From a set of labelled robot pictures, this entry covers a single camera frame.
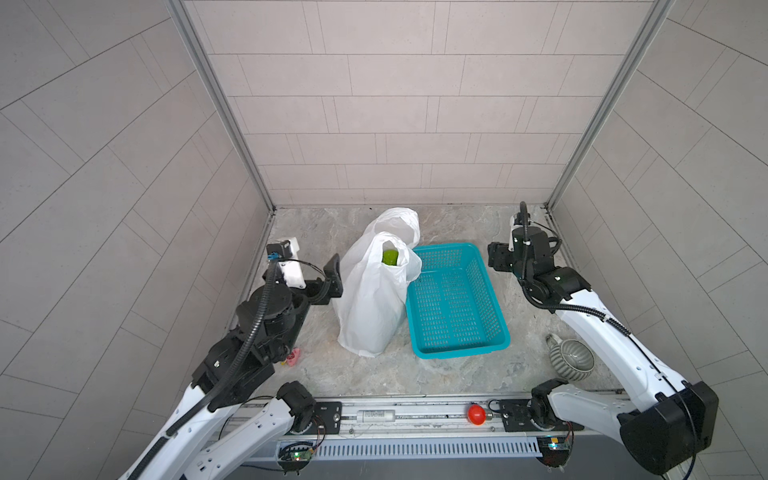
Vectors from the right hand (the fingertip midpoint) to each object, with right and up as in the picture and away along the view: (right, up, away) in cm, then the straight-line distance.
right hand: (498, 246), depth 79 cm
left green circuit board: (-48, -45, -15) cm, 68 cm away
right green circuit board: (+9, -46, -12) cm, 48 cm away
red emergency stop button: (-8, -39, -10) cm, 41 cm away
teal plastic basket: (-10, -19, +12) cm, 25 cm away
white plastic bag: (-33, -11, -11) cm, 37 cm away
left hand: (-41, -1, -19) cm, 46 cm away
